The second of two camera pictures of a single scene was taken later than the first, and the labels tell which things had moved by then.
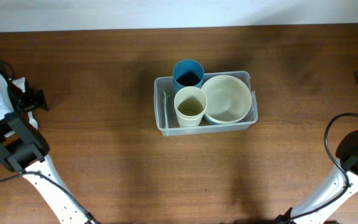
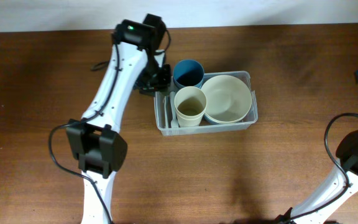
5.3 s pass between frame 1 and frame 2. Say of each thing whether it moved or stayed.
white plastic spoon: stayed
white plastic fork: moved
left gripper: moved
